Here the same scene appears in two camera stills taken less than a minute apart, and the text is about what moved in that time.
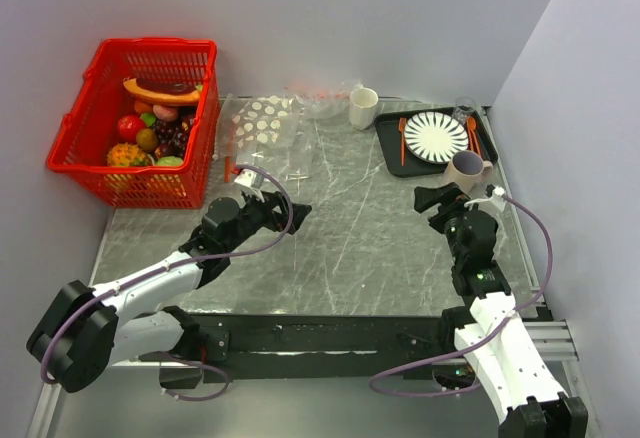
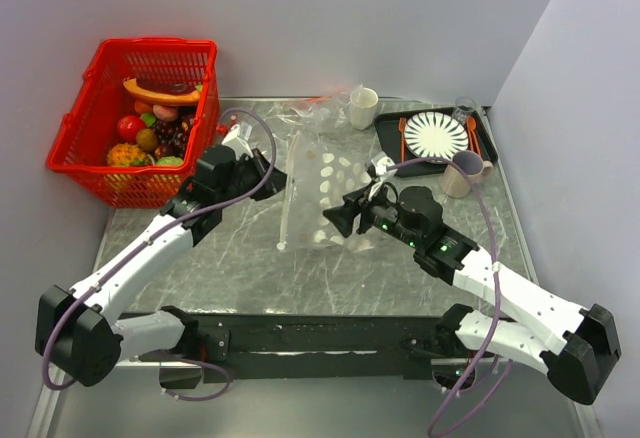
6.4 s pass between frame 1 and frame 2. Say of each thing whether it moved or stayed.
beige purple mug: stayed
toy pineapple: stayed
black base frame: stayed
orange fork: stayed
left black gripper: moved
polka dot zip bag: moved
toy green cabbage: stayed
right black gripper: moved
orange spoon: stayed
